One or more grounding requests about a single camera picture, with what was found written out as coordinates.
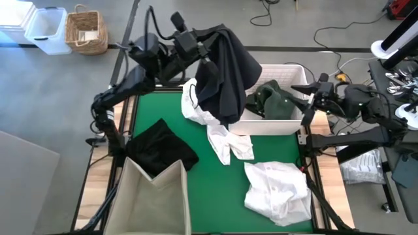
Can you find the white garment with print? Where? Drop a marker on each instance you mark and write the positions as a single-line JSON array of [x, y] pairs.
[[228, 143]]

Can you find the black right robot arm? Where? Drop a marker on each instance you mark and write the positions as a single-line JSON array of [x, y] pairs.
[[352, 138]]

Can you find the small black garment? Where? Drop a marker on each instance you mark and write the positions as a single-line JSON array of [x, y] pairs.
[[160, 150]]

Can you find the clear plastic storage bin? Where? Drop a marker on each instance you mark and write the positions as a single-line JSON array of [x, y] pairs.
[[49, 32]]

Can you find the plain white garment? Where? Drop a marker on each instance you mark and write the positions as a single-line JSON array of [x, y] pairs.
[[192, 107]]

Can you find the clear plastic bag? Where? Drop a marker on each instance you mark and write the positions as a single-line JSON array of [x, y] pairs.
[[362, 166]]

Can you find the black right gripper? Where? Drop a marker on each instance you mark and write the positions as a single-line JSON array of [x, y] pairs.
[[325, 94]]

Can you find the large black jacket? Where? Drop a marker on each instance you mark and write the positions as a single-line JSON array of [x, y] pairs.
[[228, 81]]

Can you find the white storage box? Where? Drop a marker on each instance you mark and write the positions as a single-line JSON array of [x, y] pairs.
[[13, 19]]

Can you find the dark green garment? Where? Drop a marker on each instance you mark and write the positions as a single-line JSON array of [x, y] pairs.
[[277, 104]]

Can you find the white button shirt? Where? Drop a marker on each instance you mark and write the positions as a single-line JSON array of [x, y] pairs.
[[277, 192]]

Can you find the red toolbox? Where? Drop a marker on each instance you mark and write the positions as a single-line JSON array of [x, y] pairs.
[[403, 8]]

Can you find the white round-base stand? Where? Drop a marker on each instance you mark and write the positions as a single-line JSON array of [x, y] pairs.
[[380, 49], [406, 117]]

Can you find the white perforated plastic basket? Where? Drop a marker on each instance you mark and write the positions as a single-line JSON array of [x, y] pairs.
[[261, 129]]

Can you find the green table mat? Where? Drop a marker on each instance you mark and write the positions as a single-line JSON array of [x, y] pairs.
[[215, 196]]

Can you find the small metal bracket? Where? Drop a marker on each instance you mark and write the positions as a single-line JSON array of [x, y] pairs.
[[302, 138]]

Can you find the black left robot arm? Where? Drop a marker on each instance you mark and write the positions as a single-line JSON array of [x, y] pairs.
[[130, 81]]

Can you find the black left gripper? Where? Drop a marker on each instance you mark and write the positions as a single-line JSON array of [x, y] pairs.
[[189, 44]]

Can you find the black aluminium rig frame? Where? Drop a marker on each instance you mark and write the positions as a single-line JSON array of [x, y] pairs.
[[323, 202]]

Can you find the pile of metal parts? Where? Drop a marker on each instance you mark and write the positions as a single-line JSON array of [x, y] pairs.
[[396, 86]]

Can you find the beige fabric storage bin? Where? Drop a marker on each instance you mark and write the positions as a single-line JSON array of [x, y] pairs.
[[147, 202]]

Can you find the yellow power plug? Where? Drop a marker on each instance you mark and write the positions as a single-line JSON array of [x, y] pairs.
[[341, 77]]

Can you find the wicker basket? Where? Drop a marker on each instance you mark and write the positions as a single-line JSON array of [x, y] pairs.
[[86, 42]]

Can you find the dark teal flat case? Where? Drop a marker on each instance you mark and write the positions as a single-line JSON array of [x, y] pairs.
[[406, 171]]

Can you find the grey board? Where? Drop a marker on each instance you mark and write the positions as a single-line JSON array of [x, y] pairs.
[[26, 182]]

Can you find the black side table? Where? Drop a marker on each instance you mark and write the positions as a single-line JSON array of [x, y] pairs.
[[382, 70]]

